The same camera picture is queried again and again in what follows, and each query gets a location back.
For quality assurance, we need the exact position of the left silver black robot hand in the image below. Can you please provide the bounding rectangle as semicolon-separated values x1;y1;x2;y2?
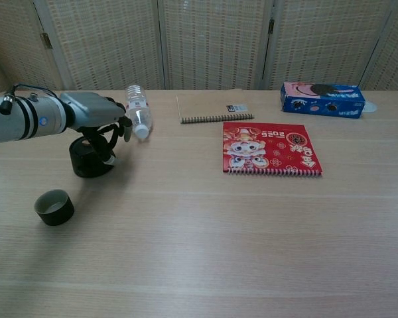
59;91;133;166

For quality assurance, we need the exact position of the black teapot with loop handle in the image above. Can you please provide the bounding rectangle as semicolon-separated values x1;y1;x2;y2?
68;124;120;179

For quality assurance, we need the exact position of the clear plastic water bottle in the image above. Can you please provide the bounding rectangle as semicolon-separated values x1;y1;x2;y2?
124;84;153;139

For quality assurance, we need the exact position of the dark green cup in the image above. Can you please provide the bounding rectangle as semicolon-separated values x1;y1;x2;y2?
34;189;76;227

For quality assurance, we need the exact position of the kraft spiral notebook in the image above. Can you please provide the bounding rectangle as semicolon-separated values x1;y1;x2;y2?
176;88;255;125

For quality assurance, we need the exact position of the woven folding screen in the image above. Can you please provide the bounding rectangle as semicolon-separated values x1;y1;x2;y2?
0;0;398;100

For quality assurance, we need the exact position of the red spiral desk calendar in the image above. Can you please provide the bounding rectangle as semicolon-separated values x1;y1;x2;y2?
222;121;325;179

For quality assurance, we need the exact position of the blue cookie box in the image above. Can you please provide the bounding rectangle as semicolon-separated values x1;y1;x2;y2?
279;81;368;119

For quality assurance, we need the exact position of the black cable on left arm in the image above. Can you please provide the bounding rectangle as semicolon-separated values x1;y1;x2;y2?
0;83;60;116

